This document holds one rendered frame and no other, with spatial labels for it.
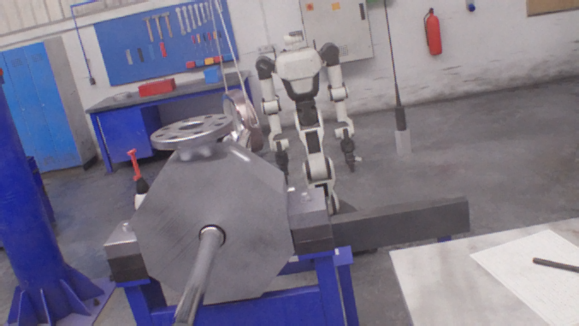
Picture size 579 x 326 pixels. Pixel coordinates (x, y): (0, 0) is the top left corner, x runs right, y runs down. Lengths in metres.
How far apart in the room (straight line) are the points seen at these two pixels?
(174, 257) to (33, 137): 5.83
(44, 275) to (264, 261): 2.18
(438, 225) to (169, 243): 1.04
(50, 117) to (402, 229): 5.76
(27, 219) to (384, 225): 2.25
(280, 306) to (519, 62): 5.96
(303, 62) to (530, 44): 4.56
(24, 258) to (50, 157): 3.93
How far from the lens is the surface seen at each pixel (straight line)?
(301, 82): 3.22
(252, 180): 1.51
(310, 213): 1.56
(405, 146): 2.48
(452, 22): 6.92
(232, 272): 1.66
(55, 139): 7.23
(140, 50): 7.00
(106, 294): 3.78
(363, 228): 2.02
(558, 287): 1.57
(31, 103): 7.25
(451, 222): 2.09
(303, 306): 1.75
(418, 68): 6.89
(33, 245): 3.50
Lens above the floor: 1.76
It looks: 18 degrees down
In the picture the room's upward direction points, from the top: 12 degrees counter-clockwise
